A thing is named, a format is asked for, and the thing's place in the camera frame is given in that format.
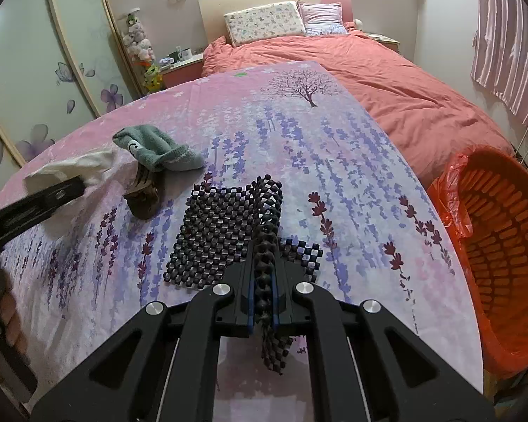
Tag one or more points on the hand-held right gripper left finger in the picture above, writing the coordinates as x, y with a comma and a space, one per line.
251, 312

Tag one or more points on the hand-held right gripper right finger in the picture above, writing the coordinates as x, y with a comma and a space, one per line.
276, 314

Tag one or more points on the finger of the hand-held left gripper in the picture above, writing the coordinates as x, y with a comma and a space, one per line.
31, 211

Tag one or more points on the black white checkered cloth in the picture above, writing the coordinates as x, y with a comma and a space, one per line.
211, 237

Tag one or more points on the orange laundry basket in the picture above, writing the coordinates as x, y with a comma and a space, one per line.
444, 202

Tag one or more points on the orange plastic basket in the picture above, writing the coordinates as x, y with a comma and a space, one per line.
506, 237

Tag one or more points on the person's left hand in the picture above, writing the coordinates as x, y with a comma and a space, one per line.
9, 321

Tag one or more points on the dark brown hair claw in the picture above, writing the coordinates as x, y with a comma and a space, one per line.
145, 202

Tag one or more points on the green fuzzy sock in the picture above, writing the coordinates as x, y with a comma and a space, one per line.
158, 145

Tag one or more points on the floral sliding wardrobe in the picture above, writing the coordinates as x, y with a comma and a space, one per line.
26, 61

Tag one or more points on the stack of plush toys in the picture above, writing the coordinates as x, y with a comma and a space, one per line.
141, 48

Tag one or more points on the pink nightstand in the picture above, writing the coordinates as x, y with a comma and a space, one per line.
182, 74

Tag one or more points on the dark mug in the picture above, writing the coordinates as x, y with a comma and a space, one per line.
174, 57

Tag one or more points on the white mug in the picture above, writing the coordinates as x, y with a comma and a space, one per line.
185, 54

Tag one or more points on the coral pink duvet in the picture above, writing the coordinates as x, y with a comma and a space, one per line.
378, 79

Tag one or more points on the white floral pillow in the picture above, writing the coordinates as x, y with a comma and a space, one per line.
266, 22

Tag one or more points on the white nightstand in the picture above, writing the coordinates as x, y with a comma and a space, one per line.
385, 40

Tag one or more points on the pink striped pillow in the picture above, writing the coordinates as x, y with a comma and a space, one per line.
323, 17

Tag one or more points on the small white plush toy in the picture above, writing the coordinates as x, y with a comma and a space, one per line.
358, 23

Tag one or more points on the pink striped curtain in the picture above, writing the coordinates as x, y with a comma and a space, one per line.
510, 30

